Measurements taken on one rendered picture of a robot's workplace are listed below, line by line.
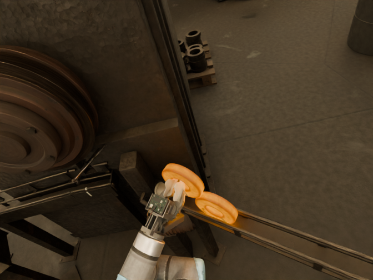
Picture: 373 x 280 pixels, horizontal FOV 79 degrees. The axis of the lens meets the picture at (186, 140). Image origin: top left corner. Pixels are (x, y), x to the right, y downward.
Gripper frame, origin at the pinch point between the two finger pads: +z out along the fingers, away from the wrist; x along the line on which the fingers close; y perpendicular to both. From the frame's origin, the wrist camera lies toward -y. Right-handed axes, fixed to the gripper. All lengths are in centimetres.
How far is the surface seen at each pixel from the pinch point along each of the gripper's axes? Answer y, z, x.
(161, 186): -14.3, -4.1, 14.6
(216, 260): -79, -27, -2
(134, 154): -5.3, 3.4, 28.3
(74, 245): -68, -62, 93
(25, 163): 24, -17, 43
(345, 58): -144, 191, -40
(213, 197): -4.7, -1.6, -11.5
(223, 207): -5.7, -3.3, -15.8
